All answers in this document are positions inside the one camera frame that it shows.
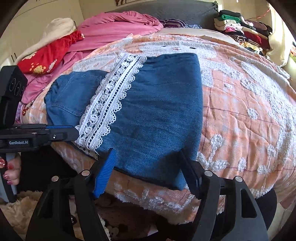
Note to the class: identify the red floral garment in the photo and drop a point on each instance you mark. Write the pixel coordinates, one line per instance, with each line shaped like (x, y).
(46, 59)

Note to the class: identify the dark grey headboard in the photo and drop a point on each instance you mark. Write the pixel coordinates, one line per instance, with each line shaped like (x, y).
(192, 12)

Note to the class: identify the fluffy beige left sleeve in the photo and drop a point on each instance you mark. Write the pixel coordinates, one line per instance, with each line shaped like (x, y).
(20, 212)

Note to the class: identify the pink bedsheet bundle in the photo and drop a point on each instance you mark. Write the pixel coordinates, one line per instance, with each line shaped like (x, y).
(98, 31)

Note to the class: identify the pile of folded clothes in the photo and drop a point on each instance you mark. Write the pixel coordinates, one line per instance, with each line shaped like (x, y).
(250, 34)

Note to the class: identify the left hand red nails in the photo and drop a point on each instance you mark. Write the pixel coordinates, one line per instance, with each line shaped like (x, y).
(12, 174)

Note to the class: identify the blue denim lace pants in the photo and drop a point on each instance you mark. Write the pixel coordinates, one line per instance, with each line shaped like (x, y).
(145, 108)

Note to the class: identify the white wardrobe cabinets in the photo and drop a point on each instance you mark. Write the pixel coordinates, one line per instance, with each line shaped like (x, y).
(27, 26)

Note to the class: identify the cream curtain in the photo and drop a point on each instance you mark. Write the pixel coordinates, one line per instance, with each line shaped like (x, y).
(280, 40)

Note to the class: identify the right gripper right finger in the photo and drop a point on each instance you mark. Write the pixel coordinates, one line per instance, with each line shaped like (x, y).
(205, 186)

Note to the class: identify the cream fluffy garment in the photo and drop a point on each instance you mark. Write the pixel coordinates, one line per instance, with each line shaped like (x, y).
(55, 30)

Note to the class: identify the striped purple pillow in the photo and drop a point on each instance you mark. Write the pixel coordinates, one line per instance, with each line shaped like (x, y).
(172, 23)

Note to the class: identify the tree painting wall panels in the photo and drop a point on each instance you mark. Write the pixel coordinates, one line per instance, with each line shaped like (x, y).
(123, 2)

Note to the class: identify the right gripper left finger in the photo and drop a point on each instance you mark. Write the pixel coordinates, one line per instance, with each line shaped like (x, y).
(89, 184)

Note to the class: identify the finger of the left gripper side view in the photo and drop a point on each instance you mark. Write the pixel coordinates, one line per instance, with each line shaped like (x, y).
(63, 133)

